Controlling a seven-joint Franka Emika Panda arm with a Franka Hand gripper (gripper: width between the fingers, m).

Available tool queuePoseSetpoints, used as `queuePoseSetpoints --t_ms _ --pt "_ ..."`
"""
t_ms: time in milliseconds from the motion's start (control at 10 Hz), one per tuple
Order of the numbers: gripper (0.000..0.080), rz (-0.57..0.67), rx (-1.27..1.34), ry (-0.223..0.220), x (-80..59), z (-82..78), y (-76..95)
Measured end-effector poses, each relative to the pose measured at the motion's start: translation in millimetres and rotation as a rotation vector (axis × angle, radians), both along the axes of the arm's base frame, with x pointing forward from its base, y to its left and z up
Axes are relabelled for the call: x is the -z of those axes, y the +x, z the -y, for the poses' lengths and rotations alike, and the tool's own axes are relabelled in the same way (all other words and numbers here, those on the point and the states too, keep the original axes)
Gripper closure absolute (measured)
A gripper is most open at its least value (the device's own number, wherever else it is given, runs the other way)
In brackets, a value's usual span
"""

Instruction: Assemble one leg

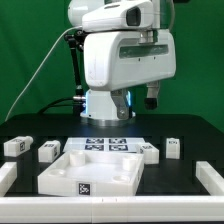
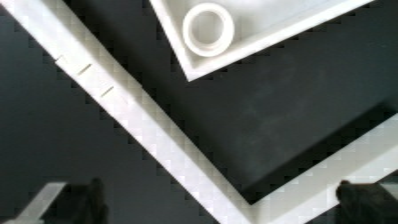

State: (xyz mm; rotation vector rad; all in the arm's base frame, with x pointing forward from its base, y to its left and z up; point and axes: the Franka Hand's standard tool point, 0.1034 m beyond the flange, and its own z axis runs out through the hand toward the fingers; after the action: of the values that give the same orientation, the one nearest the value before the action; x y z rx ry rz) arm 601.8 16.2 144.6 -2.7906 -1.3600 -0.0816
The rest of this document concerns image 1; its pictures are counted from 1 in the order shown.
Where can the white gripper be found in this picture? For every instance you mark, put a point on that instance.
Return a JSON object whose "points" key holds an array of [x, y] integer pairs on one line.
{"points": [[117, 60]]}

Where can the white square table top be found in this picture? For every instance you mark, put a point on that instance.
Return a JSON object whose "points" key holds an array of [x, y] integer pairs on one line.
{"points": [[92, 173]]}

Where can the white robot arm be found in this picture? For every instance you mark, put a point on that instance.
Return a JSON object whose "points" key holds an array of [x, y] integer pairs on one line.
{"points": [[99, 106]]}

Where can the white tag sheet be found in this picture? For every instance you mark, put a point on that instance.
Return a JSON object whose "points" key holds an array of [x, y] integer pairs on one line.
{"points": [[122, 144]]}

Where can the white U-shaped fence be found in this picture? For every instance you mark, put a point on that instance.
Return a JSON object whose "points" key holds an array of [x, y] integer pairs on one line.
{"points": [[168, 193]]}

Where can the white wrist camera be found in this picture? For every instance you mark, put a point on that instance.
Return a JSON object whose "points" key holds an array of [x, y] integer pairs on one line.
{"points": [[125, 15]]}

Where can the black camera stand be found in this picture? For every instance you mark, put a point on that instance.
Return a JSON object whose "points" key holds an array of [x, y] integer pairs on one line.
{"points": [[75, 44]]}

